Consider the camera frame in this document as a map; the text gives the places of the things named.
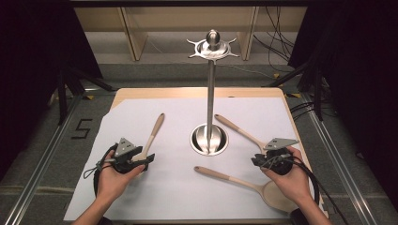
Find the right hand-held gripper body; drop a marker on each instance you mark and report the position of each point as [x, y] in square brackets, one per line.
[281, 162]

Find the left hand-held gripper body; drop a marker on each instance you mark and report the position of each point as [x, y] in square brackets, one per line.
[123, 146]

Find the beige slotted spatula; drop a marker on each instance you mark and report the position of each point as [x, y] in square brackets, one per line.
[153, 132]

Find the beige perforated skimmer spoon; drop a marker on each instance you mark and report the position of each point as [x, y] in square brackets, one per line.
[237, 131]

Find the steel utensil stand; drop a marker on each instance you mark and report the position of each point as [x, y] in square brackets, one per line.
[211, 93]

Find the person's right hand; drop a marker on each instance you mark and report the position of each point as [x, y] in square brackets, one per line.
[291, 184]

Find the person's left hand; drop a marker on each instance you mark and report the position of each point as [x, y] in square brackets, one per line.
[112, 182]

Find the dark rounded object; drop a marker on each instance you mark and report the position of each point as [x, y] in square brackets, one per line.
[302, 218]
[105, 221]

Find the black metal stand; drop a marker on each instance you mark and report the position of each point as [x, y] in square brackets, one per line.
[62, 93]
[317, 93]

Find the yellow tape piece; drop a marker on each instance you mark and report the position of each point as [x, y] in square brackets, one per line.
[276, 75]

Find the black curtain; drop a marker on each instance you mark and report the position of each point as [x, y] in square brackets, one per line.
[359, 78]
[31, 62]

